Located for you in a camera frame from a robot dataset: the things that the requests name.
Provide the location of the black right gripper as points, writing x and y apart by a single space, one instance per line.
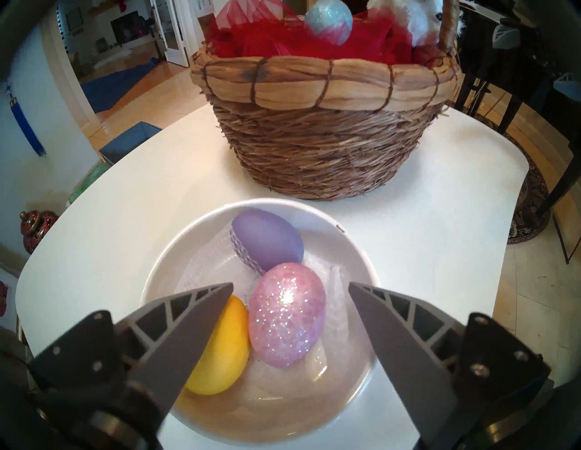
549 54

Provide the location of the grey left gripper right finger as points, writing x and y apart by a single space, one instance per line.
417 349

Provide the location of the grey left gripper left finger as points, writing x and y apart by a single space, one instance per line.
159 344

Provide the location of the pink glitter easter egg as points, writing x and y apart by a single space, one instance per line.
286 317

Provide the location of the blue glitter easter egg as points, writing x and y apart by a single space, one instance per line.
327 20

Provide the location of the yellow easter egg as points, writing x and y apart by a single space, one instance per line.
222 354

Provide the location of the matte purple easter egg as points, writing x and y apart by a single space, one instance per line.
268 240

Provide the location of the black grand piano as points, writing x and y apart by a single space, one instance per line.
522 90

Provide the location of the white bowl with black base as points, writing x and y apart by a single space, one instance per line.
358 272

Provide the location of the large white plush bunny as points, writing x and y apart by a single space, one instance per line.
422 18

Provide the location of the round oriental rug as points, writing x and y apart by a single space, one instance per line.
529 213

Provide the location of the framed picture with red print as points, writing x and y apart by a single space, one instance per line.
7 299

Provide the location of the red cloisonne ginger jar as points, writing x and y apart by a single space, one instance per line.
38 229

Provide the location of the green jade stone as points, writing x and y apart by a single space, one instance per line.
88 181

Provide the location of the blue storage box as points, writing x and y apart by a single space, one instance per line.
131 140

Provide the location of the blue floor rug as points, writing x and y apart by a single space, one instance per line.
118 84

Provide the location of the red tulle fabric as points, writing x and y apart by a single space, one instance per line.
272 41

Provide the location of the white fur rug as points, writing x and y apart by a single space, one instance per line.
111 56

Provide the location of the white french door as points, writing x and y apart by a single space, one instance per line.
174 31

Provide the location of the black fireplace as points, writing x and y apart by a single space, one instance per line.
125 27

